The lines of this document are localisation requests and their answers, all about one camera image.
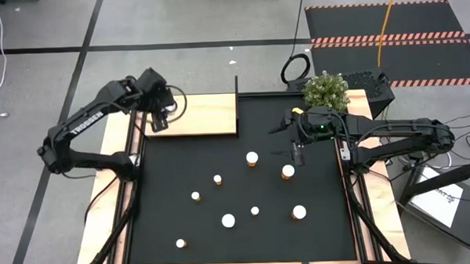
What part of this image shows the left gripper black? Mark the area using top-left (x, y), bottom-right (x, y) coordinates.
top-left (138, 67), bottom-right (177, 133)

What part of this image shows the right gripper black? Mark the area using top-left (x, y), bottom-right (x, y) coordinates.
top-left (267, 108), bottom-right (341, 167)

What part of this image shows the large amber pill bottle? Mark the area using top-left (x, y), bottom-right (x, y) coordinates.
top-left (290, 204), bottom-right (308, 221)
top-left (280, 164), bottom-right (296, 181)
top-left (245, 151), bottom-right (260, 168)

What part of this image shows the wide amber bottle with capsules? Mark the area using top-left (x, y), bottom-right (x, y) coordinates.
top-left (221, 213), bottom-right (237, 230)

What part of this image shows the light wooden shelf board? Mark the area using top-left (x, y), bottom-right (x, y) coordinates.
top-left (143, 92), bottom-right (238, 138)

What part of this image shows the artificial potted plant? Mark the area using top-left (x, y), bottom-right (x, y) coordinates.
top-left (301, 69), bottom-right (352, 117)

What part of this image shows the black perforated box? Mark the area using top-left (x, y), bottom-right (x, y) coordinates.
top-left (286, 68), bottom-right (396, 121)

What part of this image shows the black hazard-striped floor mat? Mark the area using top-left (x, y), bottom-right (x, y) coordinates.
top-left (303, 0), bottom-right (466, 44)
top-left (309, 37), bottom-right (470, 92)

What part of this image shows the white printed sheet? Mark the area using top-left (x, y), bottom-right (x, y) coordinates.
top-left (408, 165), bottom-right (465, 230)

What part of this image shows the black metal stand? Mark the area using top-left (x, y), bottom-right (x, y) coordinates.
top-left (395, 158), bottom-right (470, 260)

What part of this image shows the black hanging cable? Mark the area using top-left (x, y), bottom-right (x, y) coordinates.
top-left (277, 0), bottom-right (313, 85)

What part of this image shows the black diagonal frame strut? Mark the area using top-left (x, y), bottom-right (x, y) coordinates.
top-left (79, 178), bottom-right (143, 264)
top-left (342, 168), bottom-right (411, 264)

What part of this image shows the yellow hanging hose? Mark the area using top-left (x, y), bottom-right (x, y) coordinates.
top-left (374, 0), bottom-right (402, 67)

